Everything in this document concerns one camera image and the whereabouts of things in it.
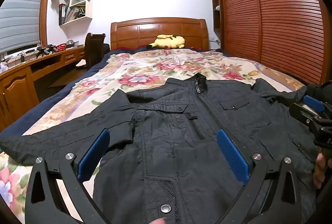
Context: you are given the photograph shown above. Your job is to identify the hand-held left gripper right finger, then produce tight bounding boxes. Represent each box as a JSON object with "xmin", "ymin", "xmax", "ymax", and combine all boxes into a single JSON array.
[{"xmin": 216, "ymin": 129, "xmax": 303, "ymax": 224}]

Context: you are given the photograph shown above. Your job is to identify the black binders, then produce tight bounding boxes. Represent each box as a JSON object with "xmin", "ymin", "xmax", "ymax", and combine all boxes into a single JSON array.
[{"xmin": 59, "ymin": 4, "xmax": 67, "ymax": 25}]

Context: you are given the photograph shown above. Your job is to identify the wooden window frame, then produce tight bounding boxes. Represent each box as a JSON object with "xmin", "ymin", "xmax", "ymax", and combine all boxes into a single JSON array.
[{"xmin": 39, "ymin": 0, "xmax": 57, "ymax": 46}]

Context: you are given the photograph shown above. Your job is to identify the wooden louvered wardrobe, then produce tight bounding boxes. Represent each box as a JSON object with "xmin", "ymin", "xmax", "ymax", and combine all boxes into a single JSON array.
[{"xmin": 207, "ymin": 0, "xmax": 326, "ymax": 85}]

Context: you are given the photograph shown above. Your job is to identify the dark brown chair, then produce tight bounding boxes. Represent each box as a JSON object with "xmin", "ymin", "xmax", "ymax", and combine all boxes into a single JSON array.
[{"xmin": 75, "ymin": 32, "xmax": 111, "ymax": 70}]

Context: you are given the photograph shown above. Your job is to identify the grey window blind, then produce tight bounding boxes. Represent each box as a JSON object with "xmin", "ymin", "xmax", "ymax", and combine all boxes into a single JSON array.
[{"xmin": 0, "ymin": 0, "xmax": 51, "ymax": 54}]

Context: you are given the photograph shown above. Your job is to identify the black jacket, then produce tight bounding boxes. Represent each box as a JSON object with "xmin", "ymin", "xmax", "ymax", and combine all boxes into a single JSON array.
[{"xmin": 0, "ymin": 73, "xmax": 325, "ymax": 224}]

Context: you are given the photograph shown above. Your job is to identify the black tripod device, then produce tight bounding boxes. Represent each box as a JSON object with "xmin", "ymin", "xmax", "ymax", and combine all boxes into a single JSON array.
[{"xmin": 36, "ymin": 45, "xmax": 57, "ymax": 57}]

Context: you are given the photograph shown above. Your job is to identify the yellow plush toy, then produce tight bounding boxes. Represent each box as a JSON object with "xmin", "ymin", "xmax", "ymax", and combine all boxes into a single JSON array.
[{"xmin": 146, "ymin": 34, "xmax": 185, "ymax": 49}]

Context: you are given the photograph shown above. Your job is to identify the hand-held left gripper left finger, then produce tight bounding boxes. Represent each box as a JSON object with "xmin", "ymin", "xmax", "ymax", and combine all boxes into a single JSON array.
[{"xmin": 24, "ymin": 128, "xmax": 111, "ymax": 224}]

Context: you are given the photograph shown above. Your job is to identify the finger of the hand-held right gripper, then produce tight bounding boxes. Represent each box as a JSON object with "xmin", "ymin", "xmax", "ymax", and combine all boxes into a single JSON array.
[
  {"xmin": 289, "ymin": 102, "xmax": 323, "ymax": 126},
  {"xmin": 303, "ymin": 95, "xmax": 326, "ymax": 113}
]

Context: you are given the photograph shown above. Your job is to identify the floral blanket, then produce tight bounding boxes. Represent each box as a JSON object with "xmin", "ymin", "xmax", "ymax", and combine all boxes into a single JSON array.
[{"xmin": 0, "ymin": 49, "xmax": 305, "ymax": 224}]

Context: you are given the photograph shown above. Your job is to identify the white wall shelf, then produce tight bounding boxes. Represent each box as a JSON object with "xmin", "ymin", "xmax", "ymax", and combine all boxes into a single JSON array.
[{"xmin": 58, "ymin": 0, "xmax": 95, "ymax": 26}]

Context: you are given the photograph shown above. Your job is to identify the person's right hand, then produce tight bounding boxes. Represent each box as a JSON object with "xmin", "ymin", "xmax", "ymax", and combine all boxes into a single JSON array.
[{"xmin": 312, "ymin": 153, "xmax": 332, "ymax": 189}]

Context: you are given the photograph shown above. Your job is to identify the wooden headboard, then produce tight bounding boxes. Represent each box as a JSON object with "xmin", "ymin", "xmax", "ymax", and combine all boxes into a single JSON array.
[{"xmin": 110, "ymin": 17, "xmax": 209, "ymax": 51}]

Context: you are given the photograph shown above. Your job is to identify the wooden desk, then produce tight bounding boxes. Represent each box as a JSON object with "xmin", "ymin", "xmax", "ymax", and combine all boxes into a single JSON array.
[{"xmin": 0, "ymin": 45, "xmax": 87, "ymax": 133}]

